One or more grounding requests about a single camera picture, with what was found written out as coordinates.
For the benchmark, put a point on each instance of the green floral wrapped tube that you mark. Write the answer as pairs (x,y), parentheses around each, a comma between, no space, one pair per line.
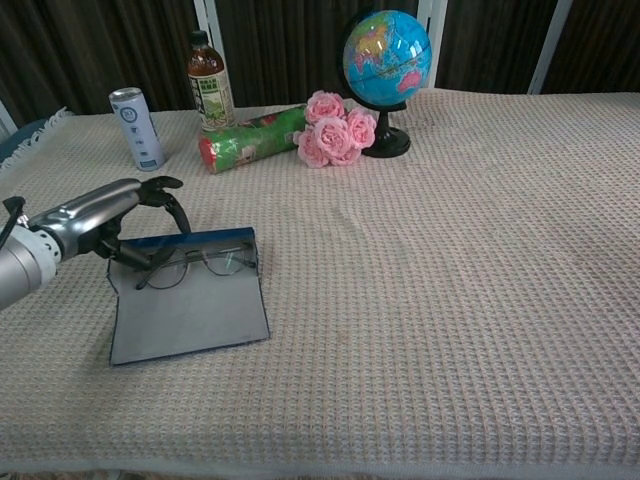
(250,140)

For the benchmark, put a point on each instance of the blue globe on black stand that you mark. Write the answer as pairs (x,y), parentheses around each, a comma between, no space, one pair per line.
(387,50)

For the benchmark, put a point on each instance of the thin black frame eyeglasses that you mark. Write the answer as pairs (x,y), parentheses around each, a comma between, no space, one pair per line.
(227,262)

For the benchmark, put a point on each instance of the white drink can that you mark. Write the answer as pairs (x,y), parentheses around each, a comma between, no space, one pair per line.
(137,130)

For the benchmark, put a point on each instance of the beige waffle tablecloth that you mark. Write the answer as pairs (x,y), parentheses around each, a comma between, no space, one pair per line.
(400,300)

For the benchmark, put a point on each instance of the brown tea bottle green label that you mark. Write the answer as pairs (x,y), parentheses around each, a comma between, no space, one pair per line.
(210,85)

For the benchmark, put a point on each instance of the dark blue glasses case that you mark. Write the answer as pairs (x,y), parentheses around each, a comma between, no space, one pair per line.
(200,315)

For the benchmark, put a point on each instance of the blue padded table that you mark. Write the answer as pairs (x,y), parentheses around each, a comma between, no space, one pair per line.
(12,142)

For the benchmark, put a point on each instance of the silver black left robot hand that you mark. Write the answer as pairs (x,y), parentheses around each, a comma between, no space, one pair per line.
(85,212)

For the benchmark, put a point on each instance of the pink rose bouquet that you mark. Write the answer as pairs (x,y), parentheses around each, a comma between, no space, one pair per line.
(330,135)

